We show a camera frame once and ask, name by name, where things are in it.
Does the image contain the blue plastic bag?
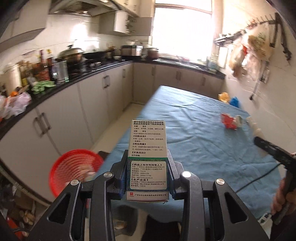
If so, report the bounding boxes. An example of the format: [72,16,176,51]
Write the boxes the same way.
[229,96,240,108]

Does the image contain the black frying pan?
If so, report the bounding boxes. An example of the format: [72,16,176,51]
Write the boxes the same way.
[83,50,107,61]

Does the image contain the red plastic basket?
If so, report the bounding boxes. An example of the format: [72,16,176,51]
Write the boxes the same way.
[49,149,104,197]

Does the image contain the red white torn wrapper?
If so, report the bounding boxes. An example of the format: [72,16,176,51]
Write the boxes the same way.
[221,113,237,130]

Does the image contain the range hood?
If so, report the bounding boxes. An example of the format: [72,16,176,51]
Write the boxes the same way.
[49,0,120,17]

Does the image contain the person's right hand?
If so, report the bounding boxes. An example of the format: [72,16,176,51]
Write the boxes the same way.
[271,178,290,215]

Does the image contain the lidded steel wok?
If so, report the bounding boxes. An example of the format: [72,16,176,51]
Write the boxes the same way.
[56,45,84,64]

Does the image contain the white blue medicine box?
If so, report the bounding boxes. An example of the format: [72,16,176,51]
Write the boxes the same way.
[126,120,169,202]

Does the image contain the red label sauce bottle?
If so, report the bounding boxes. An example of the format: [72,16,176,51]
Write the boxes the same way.
[39,50,50,81]

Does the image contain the steel rice cooker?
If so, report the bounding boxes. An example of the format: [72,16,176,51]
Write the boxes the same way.
[121,45,143,56]

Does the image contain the white plastic bag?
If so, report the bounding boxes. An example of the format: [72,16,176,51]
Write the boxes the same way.
[1,92,31,119]

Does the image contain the dark soy sauce bottle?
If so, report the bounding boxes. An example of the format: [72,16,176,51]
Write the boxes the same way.
[47,49,56,81]

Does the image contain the white plastic bottle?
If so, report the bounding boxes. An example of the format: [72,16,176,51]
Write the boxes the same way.
[246,116,261,137]

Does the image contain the green rag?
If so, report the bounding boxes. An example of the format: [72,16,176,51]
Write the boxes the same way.
[31,80,56,94]

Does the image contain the hanging plastic bags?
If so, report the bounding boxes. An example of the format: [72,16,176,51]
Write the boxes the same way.
[228,24,273,81]

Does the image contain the glass measuring jug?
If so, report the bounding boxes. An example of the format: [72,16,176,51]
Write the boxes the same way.
[52,60,69,84]

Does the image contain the black cable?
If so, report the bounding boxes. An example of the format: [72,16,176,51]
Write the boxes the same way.
[234,162,282,194]

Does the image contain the dark red pot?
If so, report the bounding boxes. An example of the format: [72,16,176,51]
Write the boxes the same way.
[147,48,159,60]

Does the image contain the white electric kettle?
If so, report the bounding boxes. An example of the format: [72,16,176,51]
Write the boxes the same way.
[1,63,22,96]

